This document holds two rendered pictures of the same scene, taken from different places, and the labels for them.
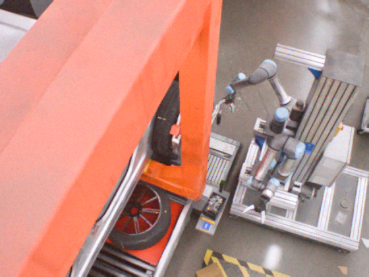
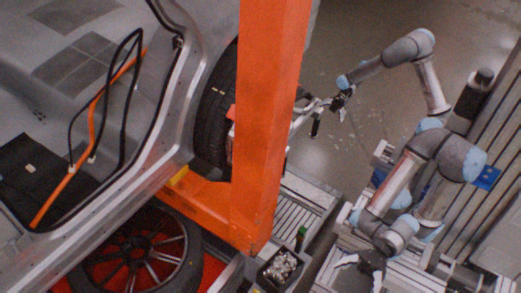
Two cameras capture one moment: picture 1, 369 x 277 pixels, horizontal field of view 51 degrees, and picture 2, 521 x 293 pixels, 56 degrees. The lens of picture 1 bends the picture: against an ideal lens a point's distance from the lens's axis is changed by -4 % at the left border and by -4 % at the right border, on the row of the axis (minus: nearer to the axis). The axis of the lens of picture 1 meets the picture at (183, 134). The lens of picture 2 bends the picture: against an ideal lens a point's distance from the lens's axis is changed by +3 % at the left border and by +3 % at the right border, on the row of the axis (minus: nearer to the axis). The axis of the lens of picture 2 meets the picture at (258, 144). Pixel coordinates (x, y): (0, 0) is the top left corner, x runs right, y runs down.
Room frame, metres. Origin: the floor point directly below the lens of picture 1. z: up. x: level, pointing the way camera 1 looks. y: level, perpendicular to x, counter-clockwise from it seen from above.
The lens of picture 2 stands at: (0.14, -0.19, 2.61)
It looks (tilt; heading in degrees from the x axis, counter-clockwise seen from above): 47 degrees down; 5
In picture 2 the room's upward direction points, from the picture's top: 6 degrees clockwise
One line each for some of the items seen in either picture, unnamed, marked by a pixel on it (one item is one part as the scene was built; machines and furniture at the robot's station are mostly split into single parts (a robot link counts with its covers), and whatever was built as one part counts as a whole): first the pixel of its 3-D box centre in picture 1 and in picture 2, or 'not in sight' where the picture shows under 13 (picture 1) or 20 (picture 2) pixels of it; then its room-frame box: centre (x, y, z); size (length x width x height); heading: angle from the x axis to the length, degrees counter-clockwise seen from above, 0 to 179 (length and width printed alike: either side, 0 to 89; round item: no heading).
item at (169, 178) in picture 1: (159, 170); (196, 186); (1.55, 0.22, 0.69); 0.52 x 0.17 x 0.35; 66
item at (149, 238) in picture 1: (135, 212); (138, 258); (1.27, 0.46, 0.39); 0.66 x 0.66 x 0.24
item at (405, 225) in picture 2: (272, 186); (402, 230); (1.14, -0.64, 1.21); 0.11 x 0.08 x 0.09; 145
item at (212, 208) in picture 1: (214, 206); (279, 271); (1.27, -0.26, 0.51); 0.20 x 0.14 x 0.13; 148
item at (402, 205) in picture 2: (268, 165); (395, 204); (1.43, -0.69, 0.98); 0.13 x 0.12 x 0.14; 55
